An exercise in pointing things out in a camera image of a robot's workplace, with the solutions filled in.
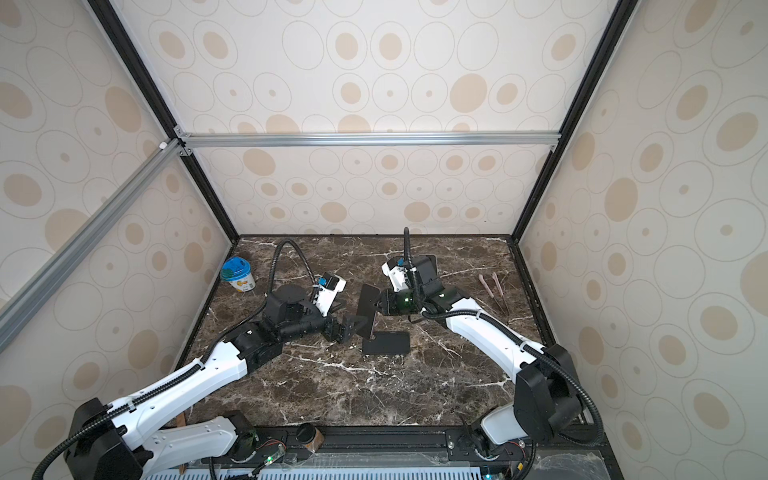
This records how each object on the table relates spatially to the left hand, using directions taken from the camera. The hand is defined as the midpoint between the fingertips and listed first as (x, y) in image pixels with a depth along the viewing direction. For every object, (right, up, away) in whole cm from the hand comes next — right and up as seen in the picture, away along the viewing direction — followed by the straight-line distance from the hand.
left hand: (363, 312), depth 71 cm
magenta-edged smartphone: (0, 0, +10) cm, 10 cm away
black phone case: (+6, -13, +21) cm, 26 cm away
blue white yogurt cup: (-43, +9, +26) cm, 51 cm away
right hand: (+2, +1, +8) cm, 8 cm away
